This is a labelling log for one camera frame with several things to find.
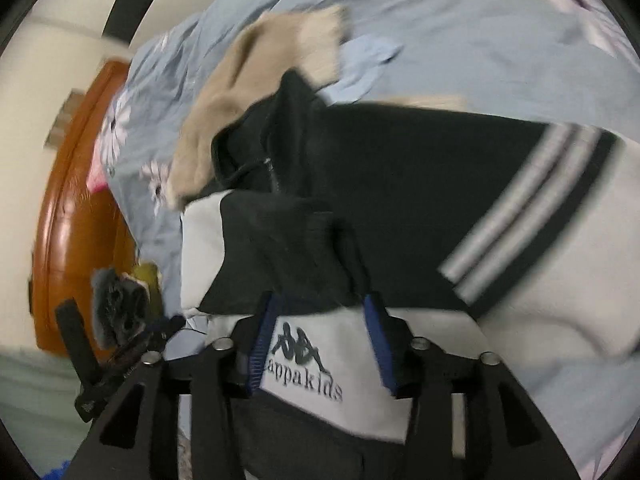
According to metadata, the dark grey folded garment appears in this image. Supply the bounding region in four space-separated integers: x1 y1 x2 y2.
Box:
91 268 148 350

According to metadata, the olive yellow garment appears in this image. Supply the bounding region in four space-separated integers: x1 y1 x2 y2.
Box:
131 261 164 318

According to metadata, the black and white fleece jacket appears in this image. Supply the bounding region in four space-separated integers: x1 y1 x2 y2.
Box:
181 72 639 479

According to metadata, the blue floral duvet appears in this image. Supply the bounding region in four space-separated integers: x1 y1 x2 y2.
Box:
96 0 640 480

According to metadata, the orange wooden headboard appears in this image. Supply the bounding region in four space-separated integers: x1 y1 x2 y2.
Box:
30 60 136 356

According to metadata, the beige knit sweater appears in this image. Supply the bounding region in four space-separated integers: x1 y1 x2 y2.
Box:
165 4 348 210

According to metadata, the pink plush pillow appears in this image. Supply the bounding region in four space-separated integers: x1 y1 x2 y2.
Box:
86 172 108 194

